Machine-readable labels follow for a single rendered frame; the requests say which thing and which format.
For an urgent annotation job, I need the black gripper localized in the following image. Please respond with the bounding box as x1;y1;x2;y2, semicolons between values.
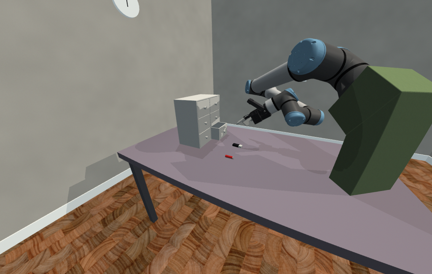
237;104;272;126

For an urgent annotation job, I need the white drawer with knob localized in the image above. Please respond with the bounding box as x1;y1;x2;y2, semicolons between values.
210;96;219;112
197;99;210;117

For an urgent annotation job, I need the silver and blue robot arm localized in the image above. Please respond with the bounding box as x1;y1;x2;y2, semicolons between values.
245;38;370;127

